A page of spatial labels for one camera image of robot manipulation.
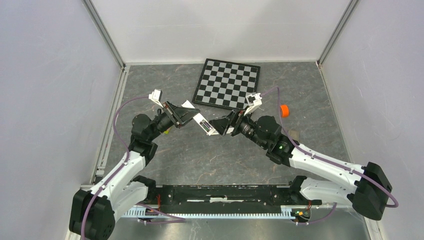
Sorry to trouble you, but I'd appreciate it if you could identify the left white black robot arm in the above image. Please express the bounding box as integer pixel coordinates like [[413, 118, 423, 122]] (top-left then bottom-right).
[[69, 101, 201, 240]]

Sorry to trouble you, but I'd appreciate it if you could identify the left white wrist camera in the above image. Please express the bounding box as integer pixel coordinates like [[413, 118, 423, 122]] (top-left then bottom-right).
[[148, 88, 164, 109]]

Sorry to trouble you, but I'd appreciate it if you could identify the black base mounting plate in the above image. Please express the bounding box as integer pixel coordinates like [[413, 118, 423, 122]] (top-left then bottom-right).
[[141, 184, 323, 214]]

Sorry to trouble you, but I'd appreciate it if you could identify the aluminium frame rail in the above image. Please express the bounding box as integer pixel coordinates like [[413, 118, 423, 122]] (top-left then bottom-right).
[[64, 198, 160, 240]]

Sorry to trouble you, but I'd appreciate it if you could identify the beige remote control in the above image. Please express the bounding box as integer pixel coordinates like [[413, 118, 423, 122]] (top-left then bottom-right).
[[288, 129, 300, 142]]

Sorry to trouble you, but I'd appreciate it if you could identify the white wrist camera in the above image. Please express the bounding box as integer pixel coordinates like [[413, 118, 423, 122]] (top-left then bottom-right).
[[148, 88, 164, 109], [244, 93, 262, 116]]

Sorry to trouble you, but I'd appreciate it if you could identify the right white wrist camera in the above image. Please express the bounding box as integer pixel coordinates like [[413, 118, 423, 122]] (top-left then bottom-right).
[[244, 93, 262, 116]]

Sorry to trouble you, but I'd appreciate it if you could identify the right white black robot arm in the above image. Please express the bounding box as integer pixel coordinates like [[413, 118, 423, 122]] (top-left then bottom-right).
[[209, 110, 393, 221]]

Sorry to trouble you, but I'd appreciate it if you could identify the white rectangular bar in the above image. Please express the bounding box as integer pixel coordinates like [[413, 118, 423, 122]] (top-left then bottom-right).
[[181, 100, 219, 136]]

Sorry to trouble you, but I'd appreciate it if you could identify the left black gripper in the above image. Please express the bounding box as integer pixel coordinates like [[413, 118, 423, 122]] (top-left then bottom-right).
[[147, 100, 200, 141]]

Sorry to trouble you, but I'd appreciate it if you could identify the black white chessboard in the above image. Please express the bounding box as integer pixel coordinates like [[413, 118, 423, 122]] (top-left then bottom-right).
[[191, 58, 261, 110]]

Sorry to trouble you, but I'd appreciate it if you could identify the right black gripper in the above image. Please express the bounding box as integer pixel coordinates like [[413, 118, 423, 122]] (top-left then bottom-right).
[[208, 105, 268, 150]]

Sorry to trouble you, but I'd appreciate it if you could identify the orange tape roll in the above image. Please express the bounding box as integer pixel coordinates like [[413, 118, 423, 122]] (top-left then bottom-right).
[[279, 104, 290, 118]]

